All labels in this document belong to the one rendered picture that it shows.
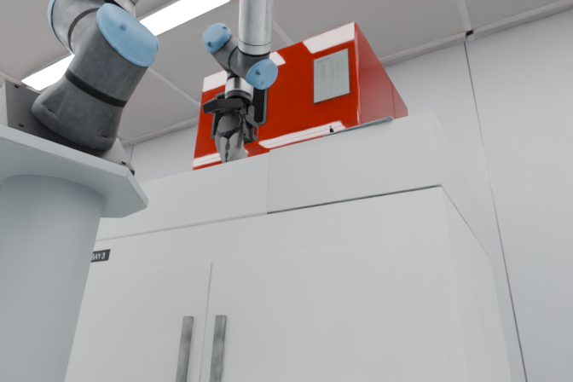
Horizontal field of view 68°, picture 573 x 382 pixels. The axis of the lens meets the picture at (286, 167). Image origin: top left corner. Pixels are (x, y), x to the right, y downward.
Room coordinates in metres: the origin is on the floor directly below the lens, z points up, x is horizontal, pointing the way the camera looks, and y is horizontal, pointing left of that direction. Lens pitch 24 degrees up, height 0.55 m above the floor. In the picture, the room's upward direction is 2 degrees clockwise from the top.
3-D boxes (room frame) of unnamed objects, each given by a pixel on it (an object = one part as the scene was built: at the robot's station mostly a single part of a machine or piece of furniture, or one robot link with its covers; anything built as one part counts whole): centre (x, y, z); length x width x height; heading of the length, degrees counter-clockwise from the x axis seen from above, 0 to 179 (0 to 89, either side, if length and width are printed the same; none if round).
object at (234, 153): (0.96, 0.12, 1.01); 0.06 x 0.03 x 0.09; 149
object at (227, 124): (0.97, 0.13, 1.12); 0.09 x 0.08 x 0.12; 149
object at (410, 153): (1.01, -0.27, 0.89); 0.62 x 0.35 x 0.14; 149
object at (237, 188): (1.02, 0.25, 0.89); 0.55 x 0.09 x 0.14; 59
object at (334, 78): (1.85, -0.11, 1.52); 0.81 x 0.75 x 0.60; 59
